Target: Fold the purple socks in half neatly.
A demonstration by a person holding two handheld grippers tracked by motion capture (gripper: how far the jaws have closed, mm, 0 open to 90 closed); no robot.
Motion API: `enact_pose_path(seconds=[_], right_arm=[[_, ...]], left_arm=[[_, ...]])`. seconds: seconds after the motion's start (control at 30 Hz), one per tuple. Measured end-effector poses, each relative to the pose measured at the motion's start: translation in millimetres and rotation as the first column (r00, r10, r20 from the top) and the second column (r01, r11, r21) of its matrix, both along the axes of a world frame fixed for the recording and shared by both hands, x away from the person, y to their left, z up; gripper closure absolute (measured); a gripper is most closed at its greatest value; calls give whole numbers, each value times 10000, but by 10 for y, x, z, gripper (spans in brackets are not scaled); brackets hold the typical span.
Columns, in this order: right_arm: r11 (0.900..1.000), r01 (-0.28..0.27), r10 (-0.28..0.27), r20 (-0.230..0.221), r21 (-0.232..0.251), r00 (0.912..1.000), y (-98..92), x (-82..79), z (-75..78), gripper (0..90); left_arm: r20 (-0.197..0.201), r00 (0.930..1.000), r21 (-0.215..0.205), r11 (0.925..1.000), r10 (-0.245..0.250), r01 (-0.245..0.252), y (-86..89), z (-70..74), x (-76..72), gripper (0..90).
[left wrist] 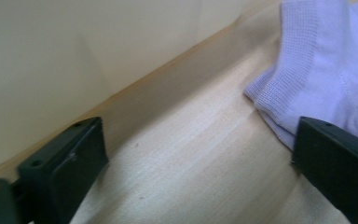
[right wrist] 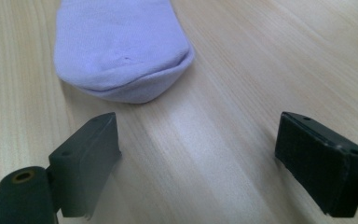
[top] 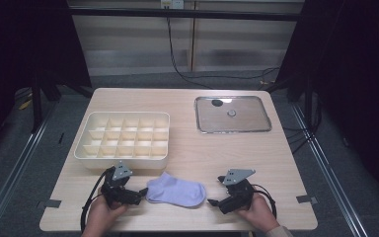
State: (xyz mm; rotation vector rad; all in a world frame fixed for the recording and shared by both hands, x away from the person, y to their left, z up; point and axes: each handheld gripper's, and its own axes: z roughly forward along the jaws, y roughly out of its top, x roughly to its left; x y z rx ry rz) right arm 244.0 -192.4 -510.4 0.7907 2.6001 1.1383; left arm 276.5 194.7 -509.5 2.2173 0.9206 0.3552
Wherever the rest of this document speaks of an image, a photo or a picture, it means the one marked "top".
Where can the small round silver disc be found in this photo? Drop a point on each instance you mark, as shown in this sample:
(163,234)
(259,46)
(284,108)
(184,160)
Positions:
(231,113)

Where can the person's right hand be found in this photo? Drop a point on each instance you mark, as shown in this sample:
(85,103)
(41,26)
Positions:
(258,212)

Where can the small black oval object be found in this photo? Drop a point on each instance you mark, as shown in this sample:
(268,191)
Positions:
(217,102)

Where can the light purple sock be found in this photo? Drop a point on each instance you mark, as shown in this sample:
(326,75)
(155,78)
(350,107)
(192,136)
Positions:
(177,191)

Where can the black metal stand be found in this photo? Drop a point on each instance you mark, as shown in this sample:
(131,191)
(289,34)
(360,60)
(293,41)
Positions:
(308,105)
(37,105)

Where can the white wall outlet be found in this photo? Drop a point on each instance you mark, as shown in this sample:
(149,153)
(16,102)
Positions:
(172,4)

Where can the dark curtain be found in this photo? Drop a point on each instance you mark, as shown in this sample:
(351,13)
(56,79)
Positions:
(358,82)
(23,42)

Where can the metal floor rail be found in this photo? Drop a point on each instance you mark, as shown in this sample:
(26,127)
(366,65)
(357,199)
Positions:
(13,171)
(329,171)

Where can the clear tray with metal rim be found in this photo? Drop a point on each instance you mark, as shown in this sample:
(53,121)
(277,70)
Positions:
(240,118)

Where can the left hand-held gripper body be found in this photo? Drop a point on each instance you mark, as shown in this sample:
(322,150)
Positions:
(118,191)

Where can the grey tape piece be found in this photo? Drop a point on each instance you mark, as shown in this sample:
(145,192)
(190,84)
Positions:
(50,203)
(306,199)

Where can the person's left hand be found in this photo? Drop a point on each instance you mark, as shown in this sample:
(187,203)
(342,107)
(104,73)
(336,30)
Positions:
(100,217)

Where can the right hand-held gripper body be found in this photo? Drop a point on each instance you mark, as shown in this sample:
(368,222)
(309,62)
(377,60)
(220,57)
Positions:
(238,196)

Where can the yellow object on floor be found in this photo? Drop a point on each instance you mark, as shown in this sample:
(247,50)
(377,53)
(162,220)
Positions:
(25,104)

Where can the cream divided storage box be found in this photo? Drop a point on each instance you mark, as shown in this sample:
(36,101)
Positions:
(125,138)

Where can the black horizontal bar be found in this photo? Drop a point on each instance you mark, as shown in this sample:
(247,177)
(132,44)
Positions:
(184,14)

